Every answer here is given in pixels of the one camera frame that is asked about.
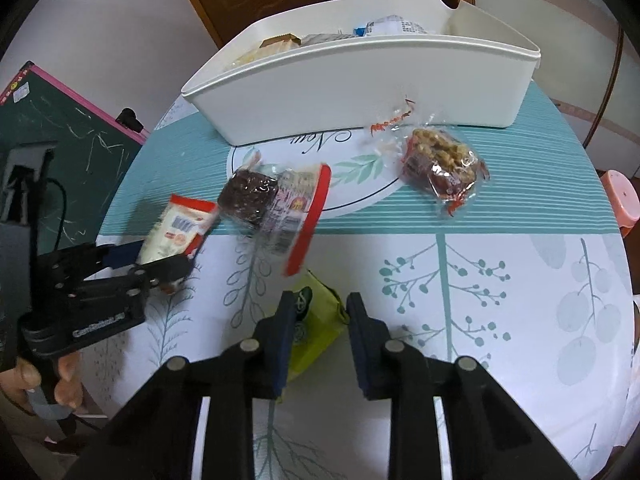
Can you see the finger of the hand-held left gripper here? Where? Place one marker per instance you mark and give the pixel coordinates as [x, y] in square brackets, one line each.
[165, 270]
[120, 255]

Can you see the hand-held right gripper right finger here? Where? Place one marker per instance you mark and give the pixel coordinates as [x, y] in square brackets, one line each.
[362, 345]

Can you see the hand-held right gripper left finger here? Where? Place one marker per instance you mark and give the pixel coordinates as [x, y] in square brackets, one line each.
[282, 345]

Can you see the white red-edged snack packet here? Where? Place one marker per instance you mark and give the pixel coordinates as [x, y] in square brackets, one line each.
[172, 230]

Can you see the yellow green snack packet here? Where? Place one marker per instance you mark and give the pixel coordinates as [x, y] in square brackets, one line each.
[320, 320]

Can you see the beige brown snack packet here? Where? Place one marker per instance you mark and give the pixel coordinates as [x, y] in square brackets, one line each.
[280, 40]

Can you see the white plastic bin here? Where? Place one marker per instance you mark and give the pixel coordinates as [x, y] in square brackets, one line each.
[350, 85]

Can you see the person's left hand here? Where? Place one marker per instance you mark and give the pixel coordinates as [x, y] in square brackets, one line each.
[67, 367]

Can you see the pink framed green chalkboard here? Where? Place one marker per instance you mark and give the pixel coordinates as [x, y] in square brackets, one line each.
[75, 135]

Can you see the black chalkboard clamp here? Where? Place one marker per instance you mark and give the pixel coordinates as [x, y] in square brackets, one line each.
[130, 120]

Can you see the clear nut snack packet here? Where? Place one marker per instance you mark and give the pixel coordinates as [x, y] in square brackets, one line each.
[440, 160]

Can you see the clear pale yellow pastry packet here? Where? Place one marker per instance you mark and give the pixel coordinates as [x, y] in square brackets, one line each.
[247, 57]

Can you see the pink plastic stool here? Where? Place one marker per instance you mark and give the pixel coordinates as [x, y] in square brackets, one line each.
[622, 195]

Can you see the small blue white packet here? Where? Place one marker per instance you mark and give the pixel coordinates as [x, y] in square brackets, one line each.
[361, 31]

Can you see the large light blue packet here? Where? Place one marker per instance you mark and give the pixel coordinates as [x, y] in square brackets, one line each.
[400, 25]

